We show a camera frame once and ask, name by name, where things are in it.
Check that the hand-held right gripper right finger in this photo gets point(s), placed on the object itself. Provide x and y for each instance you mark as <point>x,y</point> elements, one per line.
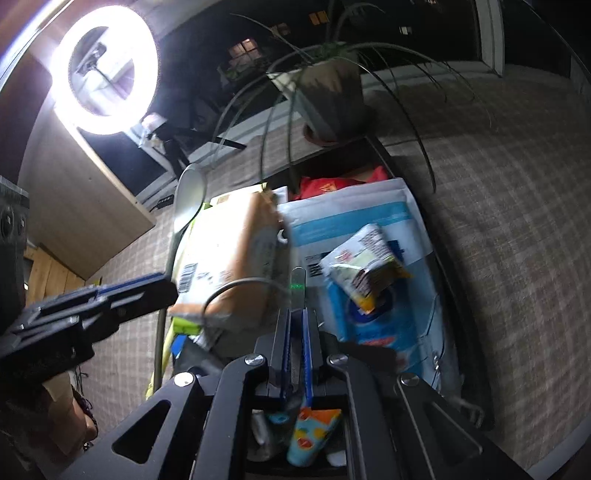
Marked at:
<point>308,360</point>

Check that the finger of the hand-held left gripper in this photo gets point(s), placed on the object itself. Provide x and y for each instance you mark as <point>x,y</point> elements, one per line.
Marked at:
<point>129,284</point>
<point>138,302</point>

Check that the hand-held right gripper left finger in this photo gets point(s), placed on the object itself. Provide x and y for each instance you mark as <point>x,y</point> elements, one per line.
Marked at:
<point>282,355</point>

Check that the colourful toothpaste tube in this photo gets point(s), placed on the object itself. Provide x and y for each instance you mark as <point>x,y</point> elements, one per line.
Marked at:
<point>309,434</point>

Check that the colourful snack packet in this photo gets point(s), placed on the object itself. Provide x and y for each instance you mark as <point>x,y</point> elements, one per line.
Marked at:
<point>364,258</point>

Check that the black tray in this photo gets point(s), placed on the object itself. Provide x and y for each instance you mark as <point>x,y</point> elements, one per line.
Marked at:
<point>457,314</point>

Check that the person's left forearm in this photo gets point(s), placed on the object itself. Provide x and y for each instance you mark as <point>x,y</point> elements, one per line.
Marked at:
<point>64,410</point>

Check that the pine wood panel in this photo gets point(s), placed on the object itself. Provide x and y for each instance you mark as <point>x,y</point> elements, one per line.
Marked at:
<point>51,277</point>

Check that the blue wipes packet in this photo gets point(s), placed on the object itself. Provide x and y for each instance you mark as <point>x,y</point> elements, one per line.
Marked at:
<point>383,327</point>

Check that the black power strip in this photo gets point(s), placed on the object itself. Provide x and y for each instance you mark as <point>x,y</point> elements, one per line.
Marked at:
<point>164,201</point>

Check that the light wooden board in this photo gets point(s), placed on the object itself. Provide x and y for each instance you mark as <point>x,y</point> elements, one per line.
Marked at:
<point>78,207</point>

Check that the white orange tissue pack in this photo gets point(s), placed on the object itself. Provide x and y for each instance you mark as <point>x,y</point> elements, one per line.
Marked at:
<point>231,258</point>

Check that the white blue mailer bag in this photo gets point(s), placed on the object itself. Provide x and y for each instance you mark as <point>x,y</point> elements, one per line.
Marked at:
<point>351,212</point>

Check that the red packet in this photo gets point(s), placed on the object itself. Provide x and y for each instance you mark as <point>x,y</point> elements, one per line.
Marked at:
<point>332,187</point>

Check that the black phone holder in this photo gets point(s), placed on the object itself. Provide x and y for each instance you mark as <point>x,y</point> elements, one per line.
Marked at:
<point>92,57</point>

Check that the potted plant white pot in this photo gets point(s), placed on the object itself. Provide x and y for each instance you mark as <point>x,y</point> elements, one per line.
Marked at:
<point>323,97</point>

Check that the white window frame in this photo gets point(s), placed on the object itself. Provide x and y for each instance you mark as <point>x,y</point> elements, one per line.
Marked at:
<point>491,37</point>

